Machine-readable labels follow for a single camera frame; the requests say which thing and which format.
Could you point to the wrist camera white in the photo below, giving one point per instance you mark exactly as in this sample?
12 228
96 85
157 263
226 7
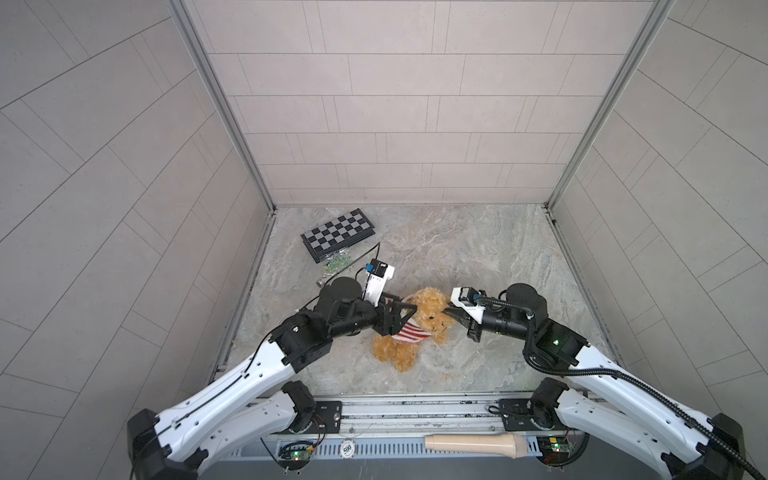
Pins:
466 298
379 273

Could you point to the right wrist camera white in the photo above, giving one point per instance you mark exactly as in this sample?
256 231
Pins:
466 298

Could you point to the right green circuit board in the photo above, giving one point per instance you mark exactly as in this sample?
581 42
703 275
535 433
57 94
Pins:
554 450

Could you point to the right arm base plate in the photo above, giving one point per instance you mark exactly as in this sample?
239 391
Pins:
526 415

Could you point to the folded black white chessboard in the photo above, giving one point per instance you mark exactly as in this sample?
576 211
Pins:
337 234

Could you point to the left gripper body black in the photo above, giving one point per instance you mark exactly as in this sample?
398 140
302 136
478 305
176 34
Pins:
360 319

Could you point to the left aluminium corner post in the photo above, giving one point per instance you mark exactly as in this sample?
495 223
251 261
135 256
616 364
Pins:
181 16

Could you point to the small green clear bag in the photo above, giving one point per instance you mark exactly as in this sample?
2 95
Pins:
335 262

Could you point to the beige cylindrical handle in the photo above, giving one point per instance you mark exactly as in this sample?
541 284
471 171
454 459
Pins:
509 445

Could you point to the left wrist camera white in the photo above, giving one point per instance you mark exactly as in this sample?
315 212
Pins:
379 273

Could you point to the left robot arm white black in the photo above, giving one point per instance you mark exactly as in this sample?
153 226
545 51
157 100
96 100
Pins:
260 396

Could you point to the green circuit board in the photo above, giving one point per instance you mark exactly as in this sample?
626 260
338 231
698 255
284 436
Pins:
295 456
554 450

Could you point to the left green circuit board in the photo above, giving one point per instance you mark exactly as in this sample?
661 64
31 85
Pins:
295 456

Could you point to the aluminium front rail frame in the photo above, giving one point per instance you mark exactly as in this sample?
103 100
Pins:
395 427

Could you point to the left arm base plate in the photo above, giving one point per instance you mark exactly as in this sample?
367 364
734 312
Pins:
326 420

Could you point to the brown teddy bear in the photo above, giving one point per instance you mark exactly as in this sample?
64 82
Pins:
403 355

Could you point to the right aluminium corner post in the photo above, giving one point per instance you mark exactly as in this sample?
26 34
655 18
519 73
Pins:
648 31

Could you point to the red white striped sweater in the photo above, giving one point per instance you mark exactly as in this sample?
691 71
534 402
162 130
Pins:
425 323

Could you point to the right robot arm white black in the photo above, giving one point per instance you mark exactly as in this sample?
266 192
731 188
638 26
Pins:
588 392

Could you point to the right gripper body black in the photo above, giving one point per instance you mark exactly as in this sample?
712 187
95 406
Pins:
498 324

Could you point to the aluminium corner post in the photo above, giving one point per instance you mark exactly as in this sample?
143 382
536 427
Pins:
181 16
648 31

